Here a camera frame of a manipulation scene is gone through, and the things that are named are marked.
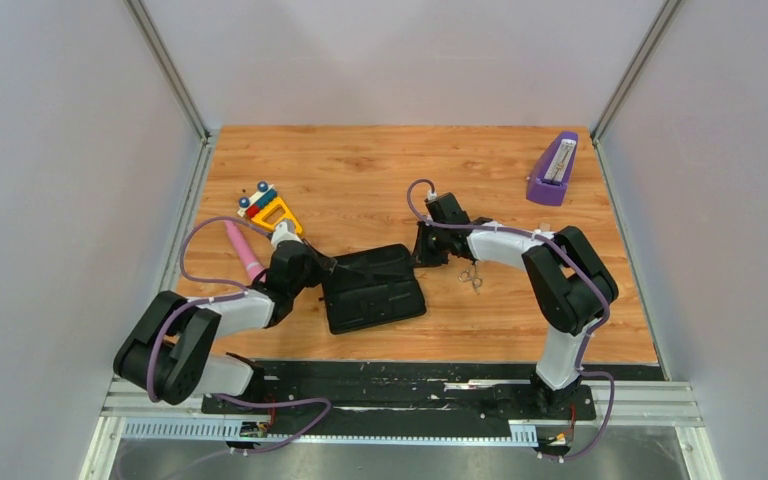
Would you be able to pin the purple metronome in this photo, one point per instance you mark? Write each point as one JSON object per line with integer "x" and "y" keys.
{"x": 549, "y": 178}

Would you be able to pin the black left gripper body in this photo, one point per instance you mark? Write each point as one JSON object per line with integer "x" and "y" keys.
{"x": 314, "y": 272}

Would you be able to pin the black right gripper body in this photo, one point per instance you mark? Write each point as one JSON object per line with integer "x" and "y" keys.
{"x": 430, "y": 249}

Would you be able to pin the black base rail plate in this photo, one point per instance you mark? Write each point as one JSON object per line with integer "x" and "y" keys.
{"x": 408, "y": 399}

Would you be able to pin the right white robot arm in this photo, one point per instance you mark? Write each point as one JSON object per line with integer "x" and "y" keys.
{"x": 572, "y": 286}

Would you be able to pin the colourful toy block truck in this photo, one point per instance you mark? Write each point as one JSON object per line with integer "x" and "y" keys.
{"x": 266, "y": 208}

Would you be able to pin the right aluminium frame post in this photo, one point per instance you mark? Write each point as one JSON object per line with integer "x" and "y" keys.
{"x": 651, "y": 39}

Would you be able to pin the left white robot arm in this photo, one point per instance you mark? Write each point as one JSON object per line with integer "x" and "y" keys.
{"x": 169, "y": 351}

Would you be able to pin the left aluminium frame post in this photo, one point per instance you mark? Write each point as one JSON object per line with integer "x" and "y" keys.
{"x": 151, "y": 35}

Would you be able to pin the pink cylinder tube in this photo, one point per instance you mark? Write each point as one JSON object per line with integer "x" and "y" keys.
{"x": 245, "y": 253}

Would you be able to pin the aluminium frame post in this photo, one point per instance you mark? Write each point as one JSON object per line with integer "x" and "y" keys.
{"x": 151, "y": 35}
{"x": 651, "y": 39}

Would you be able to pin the silver hair scissors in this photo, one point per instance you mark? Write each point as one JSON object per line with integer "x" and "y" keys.
{"x": 471, "y": 276}

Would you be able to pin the black zip tool case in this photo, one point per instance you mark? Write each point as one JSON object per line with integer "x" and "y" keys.
{"x": 370, "y": 288}

